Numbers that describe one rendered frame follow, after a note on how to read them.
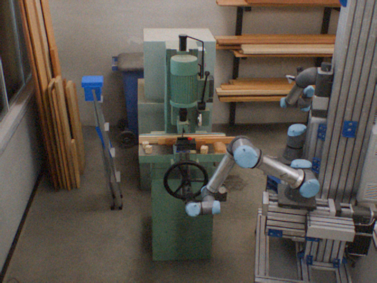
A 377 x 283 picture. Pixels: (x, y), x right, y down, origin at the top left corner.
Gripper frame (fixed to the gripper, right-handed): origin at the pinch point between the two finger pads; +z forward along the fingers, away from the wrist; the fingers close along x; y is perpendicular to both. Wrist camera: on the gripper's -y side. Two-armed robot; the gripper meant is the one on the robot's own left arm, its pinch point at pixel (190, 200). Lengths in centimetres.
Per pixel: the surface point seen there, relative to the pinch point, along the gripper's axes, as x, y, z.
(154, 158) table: -21.1, -28.7, 10.9
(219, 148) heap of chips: 22.2, -31.9, 13.3
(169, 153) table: -11.3, -31.0, 11.8
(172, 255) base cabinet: -15, 44, 51
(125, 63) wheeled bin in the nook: -50, -127, 169
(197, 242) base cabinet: 5, 35, 47
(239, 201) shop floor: 49, 17, 122
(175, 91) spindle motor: -4, -70, 0
